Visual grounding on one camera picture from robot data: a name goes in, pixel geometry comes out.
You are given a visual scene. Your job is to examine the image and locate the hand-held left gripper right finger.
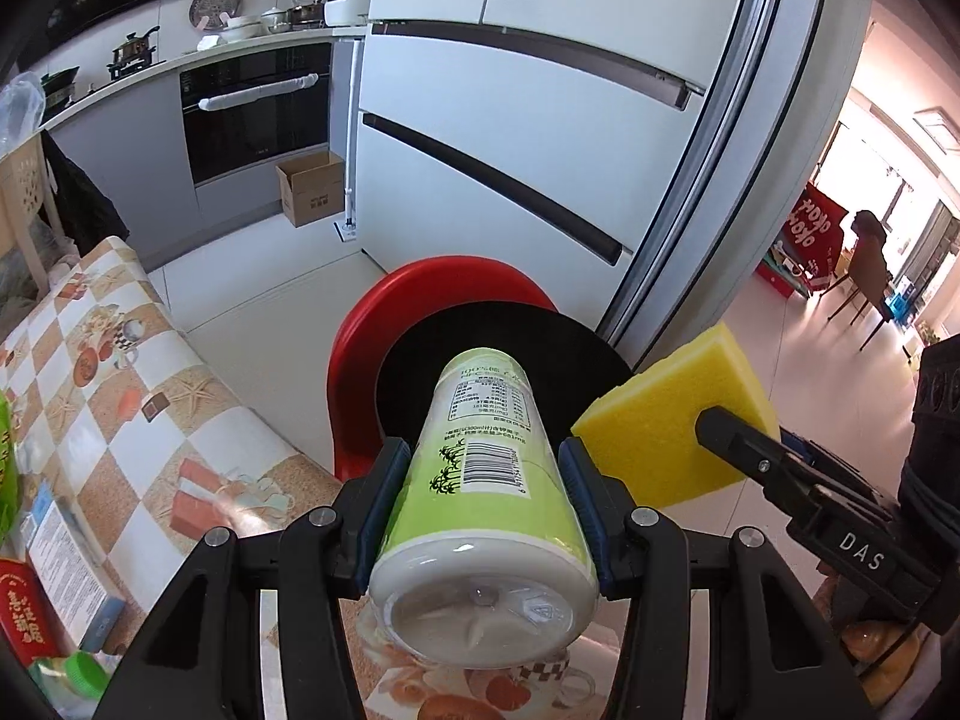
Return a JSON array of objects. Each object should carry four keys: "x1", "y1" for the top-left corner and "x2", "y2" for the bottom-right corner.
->
[{"x1": 556, "y1": 435, "x2": 875, "y2": 720}]

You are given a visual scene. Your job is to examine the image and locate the ceiling air vent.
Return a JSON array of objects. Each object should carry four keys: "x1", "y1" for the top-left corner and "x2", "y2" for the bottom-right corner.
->
[{"x1": 915, "y1": 109, "x2": 960, "y2": 151}]

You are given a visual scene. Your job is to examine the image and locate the black built-in oven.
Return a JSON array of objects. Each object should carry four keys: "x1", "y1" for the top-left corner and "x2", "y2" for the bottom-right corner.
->
[{"x1": 178, "y1": 41, "x2": 335, "y2": 188}]

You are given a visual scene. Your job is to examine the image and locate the black wok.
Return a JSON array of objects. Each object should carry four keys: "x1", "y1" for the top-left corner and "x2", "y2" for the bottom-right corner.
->
[{"x1": 41, "y1": 66, "x2": 82, "y2": 102}]

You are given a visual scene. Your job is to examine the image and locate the sliding door frame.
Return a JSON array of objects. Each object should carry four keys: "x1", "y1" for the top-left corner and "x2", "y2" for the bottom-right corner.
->
[{"x1": 600, "y1": 0, "x2": 878, "y2": 361}]

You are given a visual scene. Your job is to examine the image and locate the grey kitchen counter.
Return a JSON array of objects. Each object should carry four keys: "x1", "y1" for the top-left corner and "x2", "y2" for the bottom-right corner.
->
[{"x1": 15, "y1": 22, "x2": 368, "y2": 271}]

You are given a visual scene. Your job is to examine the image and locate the white refrigerator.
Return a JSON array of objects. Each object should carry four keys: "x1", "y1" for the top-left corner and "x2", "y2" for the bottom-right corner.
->
[{"x1": 352, "y1": 0, "x2": 796, "y2": 271}]

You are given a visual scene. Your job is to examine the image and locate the green label plastic bottle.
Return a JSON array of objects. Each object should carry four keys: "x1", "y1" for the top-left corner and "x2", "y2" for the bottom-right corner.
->
[{"x1": 367, "y1": 345, "x2": 601, "y2": 668}]

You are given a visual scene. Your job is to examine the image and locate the red plastic chair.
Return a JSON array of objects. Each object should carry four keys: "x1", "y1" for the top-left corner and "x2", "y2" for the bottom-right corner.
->
[{"x1": 326, "y1": 255, "x2": 562, "y2": 482}]

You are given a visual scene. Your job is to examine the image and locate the black cloth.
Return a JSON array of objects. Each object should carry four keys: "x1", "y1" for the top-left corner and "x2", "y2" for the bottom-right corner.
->
[{"x1": 41, "y1": 127, "x2": 130, "y2": 260}]

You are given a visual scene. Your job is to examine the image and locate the red gold printed packet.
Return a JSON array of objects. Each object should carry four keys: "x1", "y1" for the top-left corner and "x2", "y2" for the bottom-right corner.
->
[{"x1": 0, "y1": 559, "x2": 61, "y2": 667}]

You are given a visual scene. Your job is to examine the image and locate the red printed bag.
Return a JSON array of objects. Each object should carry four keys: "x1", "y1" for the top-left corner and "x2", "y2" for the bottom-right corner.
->
[{"x1": 780, "y1": 180, "x2": 856, "y2": 293}]

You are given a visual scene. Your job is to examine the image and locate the beige plastic chair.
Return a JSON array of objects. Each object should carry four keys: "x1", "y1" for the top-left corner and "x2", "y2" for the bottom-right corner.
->
[{"x1": 0, "y1": 136, "x2": 57, "y2": 301}]

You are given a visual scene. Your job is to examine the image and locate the white floor mop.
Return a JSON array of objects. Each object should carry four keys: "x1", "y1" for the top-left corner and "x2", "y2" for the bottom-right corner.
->
[{"x1": 334, "y1": 34, "x2": 365, "y2": 241}]

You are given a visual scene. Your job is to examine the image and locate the light patterned plate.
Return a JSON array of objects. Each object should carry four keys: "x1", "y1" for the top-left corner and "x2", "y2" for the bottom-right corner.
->
[{"x1": 187, "y1": 0, "x2": 245, "y2": 29}]

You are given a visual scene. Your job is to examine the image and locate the white printed carton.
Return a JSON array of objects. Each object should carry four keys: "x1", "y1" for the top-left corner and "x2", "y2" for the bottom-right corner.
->
[{"x1": 22, "y1": 480, "x2": 127, "y2": 653}]

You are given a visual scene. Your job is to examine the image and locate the brown dining chair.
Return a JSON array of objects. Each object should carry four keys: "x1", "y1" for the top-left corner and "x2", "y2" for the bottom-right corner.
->
[{"x1": 829, "y1": 210, "x2": 912, "y2": 350}]

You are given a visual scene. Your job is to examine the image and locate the yellow sponge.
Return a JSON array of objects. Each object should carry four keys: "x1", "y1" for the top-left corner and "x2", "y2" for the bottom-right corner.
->
[{"x1": 570, "y1": 322, "x2": 782, "y2": 509}]

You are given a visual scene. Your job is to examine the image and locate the black trash bin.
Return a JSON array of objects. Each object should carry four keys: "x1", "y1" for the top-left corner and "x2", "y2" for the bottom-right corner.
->
[{"x1": 375, "y1": 301, "x2": 635, "y2": 451}]

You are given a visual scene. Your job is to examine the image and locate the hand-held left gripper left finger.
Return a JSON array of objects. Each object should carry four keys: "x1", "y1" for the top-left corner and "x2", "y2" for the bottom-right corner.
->
[{"x1": 94, "y1": 435, "x2": 412, "y2": 720}]

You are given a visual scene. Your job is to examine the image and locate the cardboard box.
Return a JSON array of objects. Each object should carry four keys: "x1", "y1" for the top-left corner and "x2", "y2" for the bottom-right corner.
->
[{"x1": 275, "y1": 150, "x2": 347, "y2": 230}]

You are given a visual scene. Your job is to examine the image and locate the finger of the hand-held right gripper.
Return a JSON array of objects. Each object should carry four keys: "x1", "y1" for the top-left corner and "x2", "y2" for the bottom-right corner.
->
[
  {"x1": 780, "y1": 431, "x2": 901, "y2": 511},
  {"x1": 694, "y1": 405, "x2": 833, "y2": 535}
]

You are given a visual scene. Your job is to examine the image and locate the checkered printed tablecloth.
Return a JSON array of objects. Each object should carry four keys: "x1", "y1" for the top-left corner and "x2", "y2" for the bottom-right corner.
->
[{"x1": 0, "y1": 236, "x2": 676, "y2": 720}]

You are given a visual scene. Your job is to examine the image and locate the white rice cooker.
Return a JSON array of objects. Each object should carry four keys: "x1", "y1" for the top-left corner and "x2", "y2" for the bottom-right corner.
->
[{"x1": 322, "y1": 0, "x2": 374, "y2": 27}]

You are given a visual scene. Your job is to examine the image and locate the green capped small bottle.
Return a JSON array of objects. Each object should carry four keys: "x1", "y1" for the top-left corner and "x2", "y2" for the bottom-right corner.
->
[{"x1": 30, "y1": 651, "x2": 113, "y2": 713}]

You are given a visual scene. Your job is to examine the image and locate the dark cooking pot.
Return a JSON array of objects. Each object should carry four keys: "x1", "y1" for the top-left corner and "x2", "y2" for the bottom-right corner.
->
[{"x1": 109, "y1": 25, "x2": 162, "y2": 76}]

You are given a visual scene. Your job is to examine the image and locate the clear plastic bag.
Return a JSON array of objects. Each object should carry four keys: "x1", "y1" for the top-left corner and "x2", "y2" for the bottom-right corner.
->
[{"x1": 0, "y1": 71, "x2": 47, "y2": 147}]

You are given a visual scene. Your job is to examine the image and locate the green snack bag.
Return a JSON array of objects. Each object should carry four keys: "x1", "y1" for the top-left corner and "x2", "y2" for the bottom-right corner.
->
[{"x1": 0, "y1": 390, "x2": 20, "y2": 541}]

